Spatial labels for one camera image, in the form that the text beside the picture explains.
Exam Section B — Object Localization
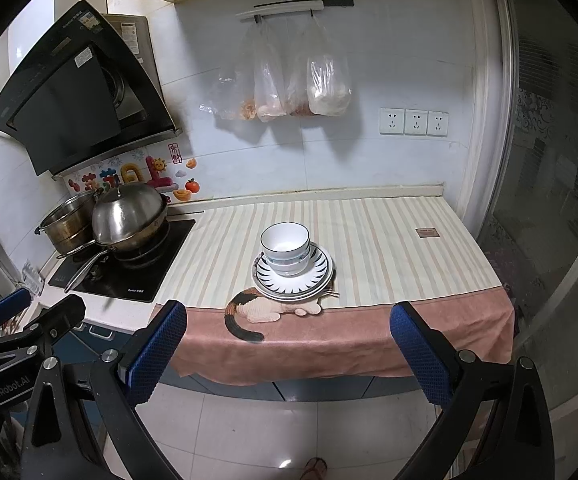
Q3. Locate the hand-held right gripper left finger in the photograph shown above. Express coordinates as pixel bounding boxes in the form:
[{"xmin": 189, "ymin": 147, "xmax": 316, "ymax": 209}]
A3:
[{"xmin": 21, "ymin": 300, "xmax": 190, "ymax": 480}]

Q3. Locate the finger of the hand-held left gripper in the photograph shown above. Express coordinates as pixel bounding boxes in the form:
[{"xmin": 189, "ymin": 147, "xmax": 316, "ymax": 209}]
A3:
[
  {"xmin": 0, "ymin": 287, "xmax": 32, "ymax": 344},
  {"xmin": 0, "ymin": 293, "xmax": 86, "ymax": 362}
]

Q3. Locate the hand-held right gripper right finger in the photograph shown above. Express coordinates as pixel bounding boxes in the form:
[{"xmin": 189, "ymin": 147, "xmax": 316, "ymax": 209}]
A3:
[{"xmin": 389, "ymin": 301, "xmax": 555, "ymax": 480}]

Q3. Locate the blue leaf patterned plate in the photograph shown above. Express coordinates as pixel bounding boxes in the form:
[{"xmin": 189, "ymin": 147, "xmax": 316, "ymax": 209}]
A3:
[
  {"xmin": 256, "ymin": 280, "xmax": 332, "ymax": 303},
  {"xmin": 253, "ymin": 260, "xmax": 336, "ymax": 300},
  {"xmin": 255, "ymin": 244, "xmax": 334, "ymax": 295}
]

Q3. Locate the white ceramic bowl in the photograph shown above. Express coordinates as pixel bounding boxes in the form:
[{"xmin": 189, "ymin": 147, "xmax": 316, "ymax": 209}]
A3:
[
  {"xmin": 268, "ymin": 260, "xmax": 308, "ymax": 277},
  {"xmin": 260, "ymin": 222, "xmax": 312, "ymax": 265}
]

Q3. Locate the clear plastic container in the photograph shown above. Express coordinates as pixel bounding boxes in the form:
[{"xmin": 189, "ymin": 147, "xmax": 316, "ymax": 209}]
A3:
[{"xmin": 20, "ymin": 259, "xmax": 46, "ymax": 297}]

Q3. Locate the black induction cooktop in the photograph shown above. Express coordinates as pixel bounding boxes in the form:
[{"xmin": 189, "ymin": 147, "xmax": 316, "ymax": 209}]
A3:
[{"xmin": 49, "ymin": 217, "xmax": 197, "ymax": 304}]

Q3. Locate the steel stock pot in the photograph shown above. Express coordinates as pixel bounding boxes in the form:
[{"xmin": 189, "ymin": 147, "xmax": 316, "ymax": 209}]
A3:
[{"xmin": 35, "ymin": 189, "xmax": 106, "ymax": 257}]

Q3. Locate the striped tablecloth with cat print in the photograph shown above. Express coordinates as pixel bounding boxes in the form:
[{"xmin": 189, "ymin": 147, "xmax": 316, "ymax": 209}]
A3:
[{"xmin": 151, "ymin": 195, "xmax": 516, "ymax": 387}]

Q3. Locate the steel wok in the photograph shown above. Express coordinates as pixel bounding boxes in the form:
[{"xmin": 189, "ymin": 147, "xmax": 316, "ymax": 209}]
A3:
[{"xmin": 63, "ymin": 207, "xmax": 171, "ymax": 294}]

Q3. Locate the domed steel lid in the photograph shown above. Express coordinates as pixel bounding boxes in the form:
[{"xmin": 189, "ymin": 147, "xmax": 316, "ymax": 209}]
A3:
[{"xmin": 92, "ymin": 182, "xmax": 167, "ymax": 243}]

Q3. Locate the person's foot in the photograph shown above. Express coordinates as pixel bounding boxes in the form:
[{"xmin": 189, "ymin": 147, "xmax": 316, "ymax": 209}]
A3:
[{"xmin": 301, "ymin": 457, "xmax": 329, "ymax": 480}]

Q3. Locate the black range hood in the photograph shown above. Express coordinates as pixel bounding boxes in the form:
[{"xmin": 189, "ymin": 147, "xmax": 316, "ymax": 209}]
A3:
[{"xmin": 0, "ymin": 0, "xmax": 183, "ymax": 177}]

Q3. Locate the clear plastic bag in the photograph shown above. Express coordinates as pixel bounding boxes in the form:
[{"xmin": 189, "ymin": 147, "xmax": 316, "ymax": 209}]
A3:
[
  {"xmin": 287, "ymin": 15, "xmax": 321, "ymax": 119},
  {"xmin": 253, "ymin": 15, "xmax": 291, "ymax": 124},
  {"xmin": 200, "ymin": 20, "xmax": 261, "ymax": 122},
  {"xmin": 306, "ymin": 12, "xmax": 354, "ymax": 117}
]

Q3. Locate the colourful wall sticker set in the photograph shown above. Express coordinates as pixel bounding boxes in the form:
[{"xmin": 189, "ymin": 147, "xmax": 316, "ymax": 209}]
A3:
[{"xmin": 66, "ymin": 142, "xmax": 202, "ymax": 204}]

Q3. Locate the white wall socket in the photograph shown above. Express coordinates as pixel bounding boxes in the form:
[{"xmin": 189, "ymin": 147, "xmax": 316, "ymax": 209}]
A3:
[
  {"xmin": 380, "ymin": 108, "xmax": 405, "ymax": 136},
  {"xmin": 427, "ymin": 110, "xmax": 449, "ymax": 137},
  {"xmin": 404, "ymin": 109, "xmax": 428, "ymax": 136}
]

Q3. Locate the wall hanging rail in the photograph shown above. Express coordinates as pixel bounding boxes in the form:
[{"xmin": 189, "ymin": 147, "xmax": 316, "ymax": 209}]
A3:
[{"xmin": 235, "ymin": 0, "xmax": 355, "ymax": 24}]

